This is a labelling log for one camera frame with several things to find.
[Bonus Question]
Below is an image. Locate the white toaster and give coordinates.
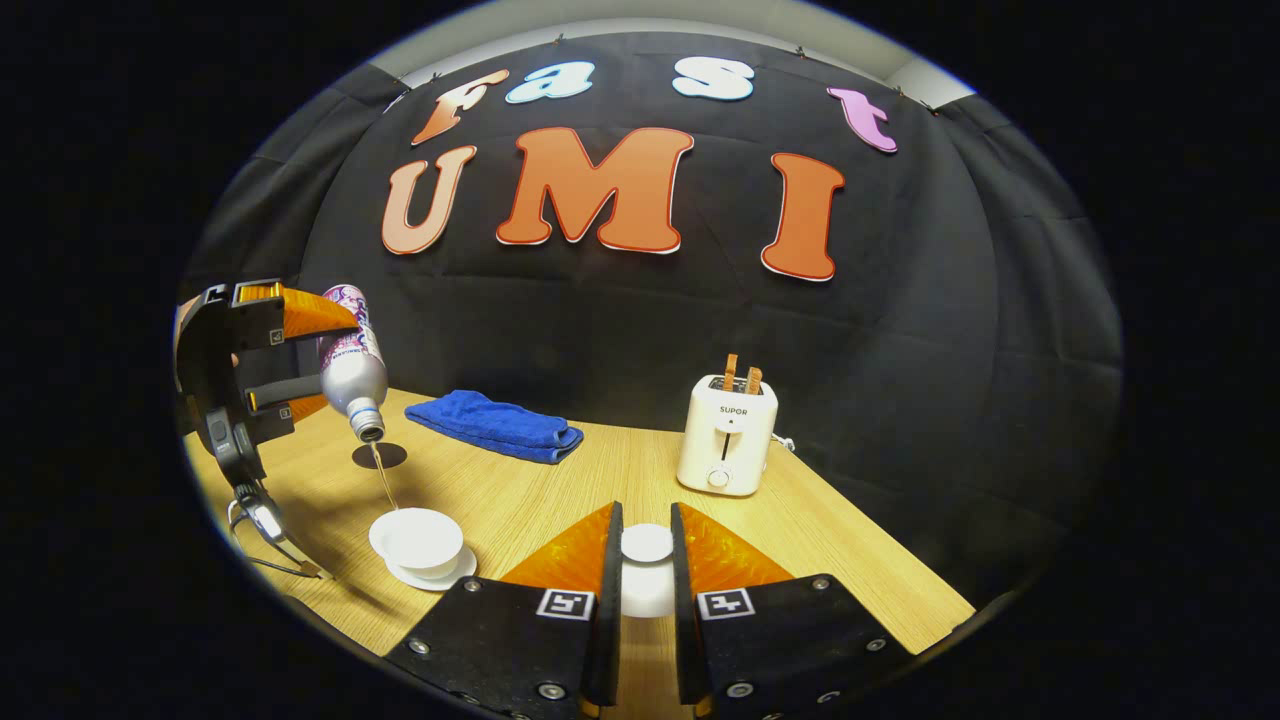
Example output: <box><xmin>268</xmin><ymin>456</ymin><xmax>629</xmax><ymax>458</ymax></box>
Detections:
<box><xmin>676</xmin><ymin>374</ymin><xmax>780</xmax><ymax>498</ymax></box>

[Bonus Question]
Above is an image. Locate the white teacup lid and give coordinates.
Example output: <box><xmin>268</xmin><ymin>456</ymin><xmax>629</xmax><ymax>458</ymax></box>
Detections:
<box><xmin>619</xmin><ymin>523</ymin><xmax>677</xmax><ymax>620</ymax></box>

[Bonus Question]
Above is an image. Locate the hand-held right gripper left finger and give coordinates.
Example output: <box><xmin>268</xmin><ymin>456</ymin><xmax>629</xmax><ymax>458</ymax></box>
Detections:
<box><xmin>383</xmin><ymin>500</ymin><xmax>624</xmax><ymax>720</ymax></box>

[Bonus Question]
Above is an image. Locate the silver water bottle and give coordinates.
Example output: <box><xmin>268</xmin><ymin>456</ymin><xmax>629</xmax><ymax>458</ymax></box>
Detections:
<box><xmin>317</xmin><ymin>284</ymin><xmax>390</xmax><ymax>444</ymax></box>

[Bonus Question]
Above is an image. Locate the white saucer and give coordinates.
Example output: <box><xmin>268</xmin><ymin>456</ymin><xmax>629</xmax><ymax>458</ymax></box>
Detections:
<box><xmin>384</xmin><ymin>545</ymin><xmax>480</xmax><ymax>593</ymax></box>

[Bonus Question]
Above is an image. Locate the white teacup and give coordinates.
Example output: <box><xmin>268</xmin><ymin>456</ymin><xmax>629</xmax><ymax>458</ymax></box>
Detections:
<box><xmin>368</xmin><ymin>507</ymin><xmax>466</xmax><ymax>582</ymax></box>

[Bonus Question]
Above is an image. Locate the blue folded towel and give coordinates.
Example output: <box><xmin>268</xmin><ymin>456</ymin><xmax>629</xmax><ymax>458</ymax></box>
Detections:
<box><xmin>404</xmin><ymin>389</ymin><xmax>586</xmax><ymax>466</ymax></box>

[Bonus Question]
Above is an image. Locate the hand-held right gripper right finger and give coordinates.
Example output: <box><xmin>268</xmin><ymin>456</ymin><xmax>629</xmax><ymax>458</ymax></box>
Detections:
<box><xmin>671</xmin><ymin>500</ymin><xmax>917</xmax><ymax>720</ymax></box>

